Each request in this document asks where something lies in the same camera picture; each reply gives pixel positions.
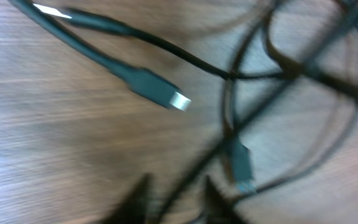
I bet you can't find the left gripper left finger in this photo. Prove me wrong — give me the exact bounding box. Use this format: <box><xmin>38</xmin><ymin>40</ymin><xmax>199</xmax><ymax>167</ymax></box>
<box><xmin>101</xmin><ymin>174</ymin><xmax>151</xmax><ymax>224</ymax></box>

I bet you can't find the black cable bundle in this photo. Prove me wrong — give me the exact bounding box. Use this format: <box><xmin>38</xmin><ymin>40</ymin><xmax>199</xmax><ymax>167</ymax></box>
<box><xmin>7</xmin><ymin>0</ymin><xmax>358</xmax><ymax>224</ymax></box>

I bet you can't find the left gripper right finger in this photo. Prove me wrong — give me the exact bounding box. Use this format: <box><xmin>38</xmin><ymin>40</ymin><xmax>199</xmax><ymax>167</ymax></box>
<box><xmin>203</xmin><ymin>176</ymin><xmax>247</xmax><ymax>224</ymax></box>

